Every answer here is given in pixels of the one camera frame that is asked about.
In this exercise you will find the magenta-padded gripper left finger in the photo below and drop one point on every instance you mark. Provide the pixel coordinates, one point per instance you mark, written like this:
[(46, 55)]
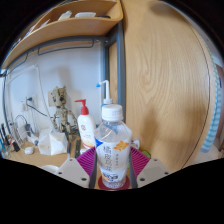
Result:
[(71, 171)]

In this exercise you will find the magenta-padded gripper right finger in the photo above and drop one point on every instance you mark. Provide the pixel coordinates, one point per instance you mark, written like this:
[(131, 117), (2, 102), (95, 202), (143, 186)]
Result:
[(153, 171)]

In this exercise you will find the clear plastic water bottle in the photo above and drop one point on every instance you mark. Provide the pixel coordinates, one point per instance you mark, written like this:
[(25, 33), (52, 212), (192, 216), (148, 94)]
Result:
[(112, 150)]

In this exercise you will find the green cloth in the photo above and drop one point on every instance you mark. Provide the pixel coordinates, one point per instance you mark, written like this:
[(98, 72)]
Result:
[(146, 154)]

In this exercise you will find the black pen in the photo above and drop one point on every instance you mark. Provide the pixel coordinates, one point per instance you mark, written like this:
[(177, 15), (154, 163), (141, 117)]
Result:
[(69, 149)]

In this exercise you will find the small white clock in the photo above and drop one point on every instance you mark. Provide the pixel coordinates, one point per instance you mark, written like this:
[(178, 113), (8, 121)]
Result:
[(83, 150)]

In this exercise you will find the flat round red coaster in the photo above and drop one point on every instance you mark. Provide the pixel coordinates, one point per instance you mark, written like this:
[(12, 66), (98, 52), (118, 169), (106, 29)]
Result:
[(101, 185)]

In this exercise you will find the white tissue pack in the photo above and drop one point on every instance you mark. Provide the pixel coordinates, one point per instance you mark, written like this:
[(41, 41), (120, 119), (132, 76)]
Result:
[(53, 143)]

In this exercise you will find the white red-pump lotion bottle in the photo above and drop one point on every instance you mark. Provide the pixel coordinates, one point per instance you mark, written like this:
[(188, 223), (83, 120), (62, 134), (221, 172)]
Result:
[(86, 128)]

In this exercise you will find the wooden tree figurine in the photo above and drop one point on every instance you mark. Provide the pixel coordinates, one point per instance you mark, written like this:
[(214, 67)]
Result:
[(60, 100)]

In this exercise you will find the blue-nozzle spray bottle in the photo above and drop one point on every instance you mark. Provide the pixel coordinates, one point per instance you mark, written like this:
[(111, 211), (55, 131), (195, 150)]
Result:
[(107, 95)]

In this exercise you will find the light wooden side panel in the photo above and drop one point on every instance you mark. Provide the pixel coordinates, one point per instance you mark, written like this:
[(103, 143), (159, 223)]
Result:
[(166, 83)]

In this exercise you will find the striped light blue towel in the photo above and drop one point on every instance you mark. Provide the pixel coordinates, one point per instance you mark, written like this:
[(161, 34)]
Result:
[(213, 100)]

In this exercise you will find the wooden shelf unit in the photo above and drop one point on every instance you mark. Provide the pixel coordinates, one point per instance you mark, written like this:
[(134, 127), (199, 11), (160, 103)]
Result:
[(76, 26)]

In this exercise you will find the white wall socket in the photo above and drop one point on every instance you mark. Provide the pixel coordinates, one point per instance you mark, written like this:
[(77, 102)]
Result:
[(30, 101)]

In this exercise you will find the grey metal frame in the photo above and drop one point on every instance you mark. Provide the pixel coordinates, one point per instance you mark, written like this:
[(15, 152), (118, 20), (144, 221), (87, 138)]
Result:
[(120, 73)]

